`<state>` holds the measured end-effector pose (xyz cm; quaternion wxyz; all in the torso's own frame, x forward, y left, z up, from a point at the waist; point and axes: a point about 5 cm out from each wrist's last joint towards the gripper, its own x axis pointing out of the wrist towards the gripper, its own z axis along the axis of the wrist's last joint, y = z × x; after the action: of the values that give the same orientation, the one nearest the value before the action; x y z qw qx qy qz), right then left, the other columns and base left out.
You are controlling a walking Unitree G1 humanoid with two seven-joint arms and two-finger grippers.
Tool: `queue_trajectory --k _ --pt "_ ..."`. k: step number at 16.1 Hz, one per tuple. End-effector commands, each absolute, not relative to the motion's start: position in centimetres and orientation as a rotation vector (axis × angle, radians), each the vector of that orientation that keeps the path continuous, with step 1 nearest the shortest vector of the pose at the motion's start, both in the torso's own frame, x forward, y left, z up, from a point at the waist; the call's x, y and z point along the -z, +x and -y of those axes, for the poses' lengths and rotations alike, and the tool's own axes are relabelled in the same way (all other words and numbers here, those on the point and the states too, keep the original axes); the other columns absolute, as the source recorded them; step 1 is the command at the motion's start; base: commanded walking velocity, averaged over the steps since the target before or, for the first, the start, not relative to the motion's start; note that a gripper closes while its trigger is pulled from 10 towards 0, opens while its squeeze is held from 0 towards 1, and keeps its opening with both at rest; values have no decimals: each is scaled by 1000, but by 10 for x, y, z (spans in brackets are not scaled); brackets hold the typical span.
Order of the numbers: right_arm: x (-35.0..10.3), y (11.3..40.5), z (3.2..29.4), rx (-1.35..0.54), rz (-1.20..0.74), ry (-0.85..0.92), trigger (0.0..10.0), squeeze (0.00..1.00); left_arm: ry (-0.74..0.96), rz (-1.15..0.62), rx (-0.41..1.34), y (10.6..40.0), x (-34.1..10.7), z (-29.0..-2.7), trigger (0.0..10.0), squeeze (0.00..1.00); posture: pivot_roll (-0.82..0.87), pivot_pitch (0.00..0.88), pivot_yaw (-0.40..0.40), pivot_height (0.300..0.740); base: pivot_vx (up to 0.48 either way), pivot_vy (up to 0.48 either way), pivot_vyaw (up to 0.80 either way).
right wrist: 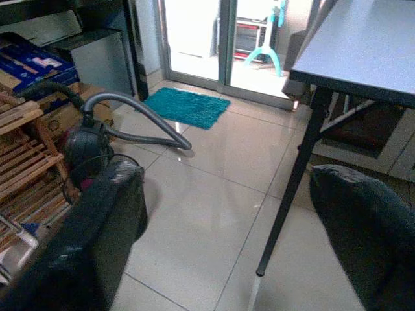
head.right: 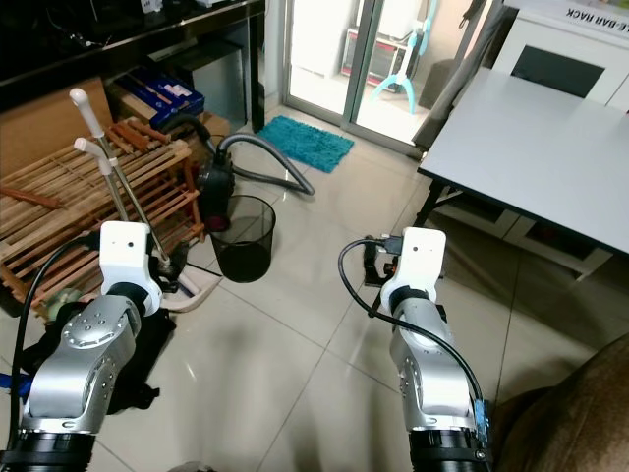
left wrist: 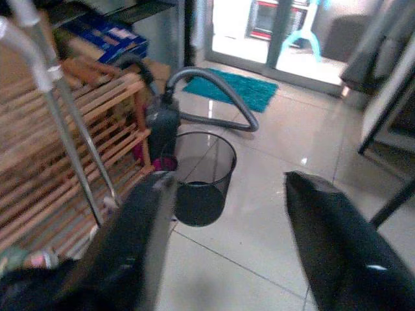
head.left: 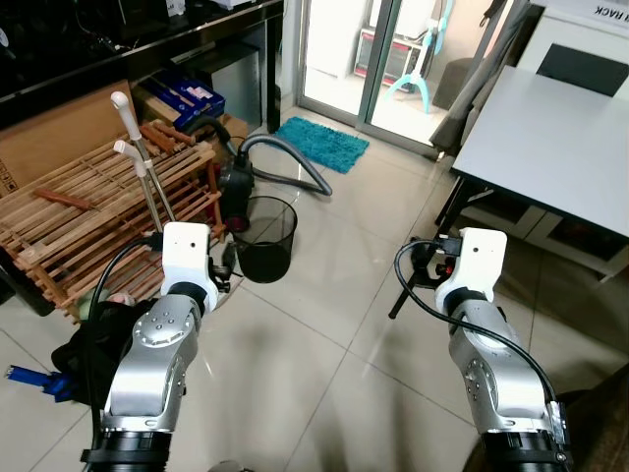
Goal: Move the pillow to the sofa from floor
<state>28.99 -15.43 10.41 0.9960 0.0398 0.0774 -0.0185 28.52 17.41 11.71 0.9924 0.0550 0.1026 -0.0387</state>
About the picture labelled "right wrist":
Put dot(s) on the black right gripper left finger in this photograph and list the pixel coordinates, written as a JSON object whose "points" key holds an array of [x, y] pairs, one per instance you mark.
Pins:
{"points": [[87, 233]]}

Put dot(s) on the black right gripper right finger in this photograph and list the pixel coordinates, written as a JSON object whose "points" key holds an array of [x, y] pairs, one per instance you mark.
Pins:
{"points": [[366, 233]]}

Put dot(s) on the teal shaggy floor mat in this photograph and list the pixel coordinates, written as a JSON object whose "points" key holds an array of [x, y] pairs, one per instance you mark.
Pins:
{"points": [[188, 107]]}

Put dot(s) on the grey vacuum cleaner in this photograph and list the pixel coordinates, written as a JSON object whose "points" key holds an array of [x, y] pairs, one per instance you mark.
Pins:
{"points": [[85, 142]]}

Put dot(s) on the wooden slatted rack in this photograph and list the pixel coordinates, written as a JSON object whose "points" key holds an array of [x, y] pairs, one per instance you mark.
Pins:
{"points": [[26, 155]]}

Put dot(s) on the brown cardboard box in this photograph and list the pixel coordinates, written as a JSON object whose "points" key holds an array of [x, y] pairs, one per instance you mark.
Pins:
{"points": [[61, 113]]}

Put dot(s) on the blue printed cardboard box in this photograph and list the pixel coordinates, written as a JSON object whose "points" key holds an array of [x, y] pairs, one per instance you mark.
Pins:
{"points": [[32, 64]]}

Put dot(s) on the grey folding table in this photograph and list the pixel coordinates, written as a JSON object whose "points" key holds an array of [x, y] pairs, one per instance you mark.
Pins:
{"points": [[360, 48]]}

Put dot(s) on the black shelf unit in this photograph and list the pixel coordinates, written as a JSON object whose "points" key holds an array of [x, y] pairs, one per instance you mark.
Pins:
{"points": [[97, 42]]}

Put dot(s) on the teal stand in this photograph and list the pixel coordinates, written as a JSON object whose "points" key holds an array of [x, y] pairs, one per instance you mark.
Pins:
{"points": [[269, 48]]}

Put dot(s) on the red and white toaster oven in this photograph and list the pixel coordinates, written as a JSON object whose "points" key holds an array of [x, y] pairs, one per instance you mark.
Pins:
{"points": [[251, 39]]}

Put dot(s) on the glass sliding door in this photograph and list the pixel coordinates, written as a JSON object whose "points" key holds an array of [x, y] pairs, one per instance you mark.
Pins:
{"points": [[223, 42]]}

